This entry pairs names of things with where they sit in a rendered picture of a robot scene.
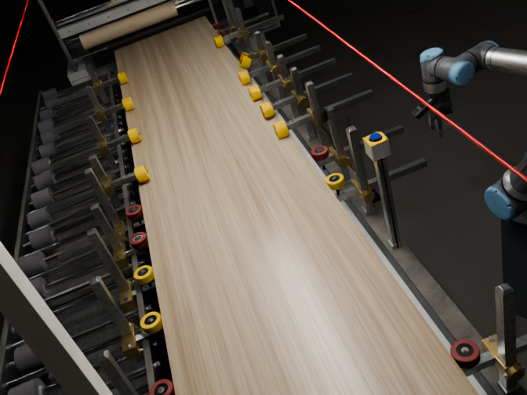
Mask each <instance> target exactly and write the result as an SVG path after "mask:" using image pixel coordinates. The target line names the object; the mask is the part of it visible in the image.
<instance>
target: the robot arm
mask: <svg viewBox="0 0 527 395"><path fill-rule="evenodd" d="M420 63H421V71H422V77H423V89H424V92H426V93H427V95H428V96H427V97H426V98H425V99H424V100H425V101H426V102H428V103H429V104H430V105H431V106H432V107H434V108H435V109H437V110H438V111H440V112H441V113H442V114H444V115H446V114H451V113H453V107H452V109H451V105H452V101H451V100H450V94H449V87H448V86H447V83H446V82H451V83H452V84H454V85H466V84H467V83H468V82H469V81H470V80H471V79H472V78H473V77H474V74H475V73H476V72H478V71H480V70H481V69H486V70H491V71H493V70H494V71H502V72H507V73H512V74H520V75H524V76H527V51H525V50H520V49H509V48H503V47H499V46H498V45H497V44H496V43H495V42H493V41H490V40H488V41H484V42H480V43H479V44H477V45H476V46H475V47H473V48H471V49H469V50H467V51H466V52H465V53H462V54H460V55H458V56H457V57H454V58H453V57H451V56H446V55H444V51H443V49H442V48H432V49H427V50H426V51H423V52H422V53H421V54H420ZM426 112H427V118H428V121H429V125H430V128H431V129H432V130H434V123H435V124H436V127H437V131H438V135H439V136H440V137H441V138H442V137H443V132H444V131H445V130H446V129H448V128H449V127H450V126H451V125H450V124H449V123H448V122H447V121H445V120H444V119H443V118H441V117H440V116H438V115H437V114H436V113H435V112H433V111H432V110H431V109H430V108H428V107H427V106H425V105H424V104H423V103H420V105H419V106H418V107H417V108H416V109H415V110H414V111H413V112H412V115H413V116H414V117H415V118H417V119H418V120H419V119H421V118H422V117H423V116H424V115H425V114H426ZM514 168H516V169H517V170H518V171H519V172H521V173H522V174H523V175H525V176H526V177H527V153H526V154H525V156H524V158H523V159H522V161H521V162H520V163H519V164H518V166H515V167H514ZM484 198H485V202H486V204H487V205H488V207H489V209H490V210H491V211H492V212H493V213H494V214H495V215H496V216H498V217H499V218H501V219H503V220H511V219H513V218H516V217H517V216H519V215H520V214H522V215H523V216H524V217H525V218H526V219H527V182H525V181H524V180H523V179H521V178H520V177H518V176H517V175H515V174H514V173H513V172H512V171H511V170H510V169H508V170H507V171H506V172H505V173H504V174H503V176H502V177H501V178H500V180H499V181H498V182H496V183H495V184H493V185H492V186H490V187H489V188H488V189H487V190H486V191H485V193H484Z"/></svg>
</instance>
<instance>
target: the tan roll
mask: <svg viewBox="0 0 527 395"><path fill-rule="evenodd" d="M199 1H201V0H188V1H185V2H182V3H180V4H178V5H175V4H174V2H173V0H172V1H169V2H166V3H163V4H161V5H157V6H155V7H153V8H150V9H147V10H144V11H143V12H140V13H137V14H134V15H132V16H128V17H126V18H123V19H121V20H117V21H115V22H113V23H110V24H107V25H104V26H102V27H98V28H97V29H94V30H91V31H88V32H86V33H84V34H80V35H79V38H80V41H79V42H76V43H73V44H71V45H69V46H68V47H69V49H74V48H76V47H79V46H81V45H83V47H84V49H85V50H87V49H91V48H92V47H95V46H98V45H101V44H104V43H105V42H109V41H111V40H114V39H116V38H120V37H122V36H124V35H127V34H130V33H133V32H134V31H138V30H140V29H143V28H145V27H149V26H151V25H153V24H157V23H159V22H162V21H164V20H167V19H170V18H172V17H175V16H178V12H177V9H181V8H183V7H185V6H187V5H191V4H193V3H196V2H199Z"/></svg>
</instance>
